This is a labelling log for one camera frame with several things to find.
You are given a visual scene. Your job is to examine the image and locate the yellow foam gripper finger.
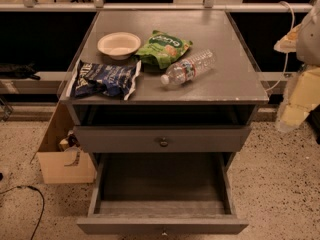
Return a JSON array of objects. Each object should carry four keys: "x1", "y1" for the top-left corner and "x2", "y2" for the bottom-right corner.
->
[
  {"x1": 276, "y1": 66, "x2": 320, "y2": 132},
  {"x1": 274, "y1": 24, "x2": 301, "y2": 53}
]

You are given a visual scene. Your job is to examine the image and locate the clear plastic water bottle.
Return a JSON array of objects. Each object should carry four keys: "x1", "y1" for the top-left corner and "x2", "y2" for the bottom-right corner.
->
[{"x1": 161, "y1": 49, "x2": 216, "y2": 86}]

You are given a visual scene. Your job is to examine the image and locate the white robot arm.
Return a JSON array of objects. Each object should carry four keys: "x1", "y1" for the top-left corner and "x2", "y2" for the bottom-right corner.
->
[{"x1": 274, "y1": 0, "x2": 320, "y2": 133}]

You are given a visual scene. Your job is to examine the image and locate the grey wooden drawer cabinet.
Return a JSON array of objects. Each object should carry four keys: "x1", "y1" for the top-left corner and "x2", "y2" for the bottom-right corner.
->
[{"x1": 59, "y1": 9, "x2": 270, "y2": 162}]

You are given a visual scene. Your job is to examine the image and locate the open grey lower drawer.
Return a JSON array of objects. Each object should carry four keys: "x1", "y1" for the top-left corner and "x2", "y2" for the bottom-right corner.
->
[{"x1": 77, "y1": 153, "x2": 248, "y2": 235}]

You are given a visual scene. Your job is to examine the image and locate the closed grey upper drawer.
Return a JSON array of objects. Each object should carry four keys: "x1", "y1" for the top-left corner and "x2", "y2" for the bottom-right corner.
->
[{"x1": 74, "y1": 126, "x2": 251, "y2": 153}]

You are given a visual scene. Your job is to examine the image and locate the green snack bag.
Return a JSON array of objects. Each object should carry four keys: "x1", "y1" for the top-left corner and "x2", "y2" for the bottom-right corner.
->
[{"x1": 135, "y1": 30, "x2": 193, "y2": 69}]

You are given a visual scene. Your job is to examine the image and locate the white paper bowl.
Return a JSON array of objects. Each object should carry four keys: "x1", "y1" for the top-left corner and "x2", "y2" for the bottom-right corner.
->
[{"x1": 97, "y1": 32, "x2": 141, "y2": 60}]

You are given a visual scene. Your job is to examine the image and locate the blue chip bag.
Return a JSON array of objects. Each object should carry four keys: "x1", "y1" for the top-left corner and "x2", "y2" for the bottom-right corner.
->
[{"x1": 66, "y1": 60, "x2": 141, "y2": 100}]

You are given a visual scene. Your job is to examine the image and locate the cardboard box with items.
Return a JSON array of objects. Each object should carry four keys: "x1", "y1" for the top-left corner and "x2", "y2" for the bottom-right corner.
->
[{"x1": 36, "y1": 103, "x2": 96, "y2": 184}]

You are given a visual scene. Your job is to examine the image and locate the black object on ledge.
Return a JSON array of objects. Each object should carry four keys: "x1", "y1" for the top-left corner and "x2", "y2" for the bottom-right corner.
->
[{"x1": 0, "y1": 63, "x2": 40, "y2": 80}]

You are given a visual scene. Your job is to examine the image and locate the white hanging cable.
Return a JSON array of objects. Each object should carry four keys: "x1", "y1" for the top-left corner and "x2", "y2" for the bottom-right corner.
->
[{"x1": 265, "y1": 0, "x2": 297, "y2": 93}]

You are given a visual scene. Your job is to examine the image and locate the metal railing frame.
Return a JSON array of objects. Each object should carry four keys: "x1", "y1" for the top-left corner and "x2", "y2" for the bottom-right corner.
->
[{"x1": 0, "y1": 0, "x2": 316, "y2": 12}]

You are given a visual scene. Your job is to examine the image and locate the black floor cable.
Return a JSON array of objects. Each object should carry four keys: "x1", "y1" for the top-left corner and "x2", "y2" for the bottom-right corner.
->
[{"x1": 0, "y1": 184, "x2": 46, "y2": 240}]

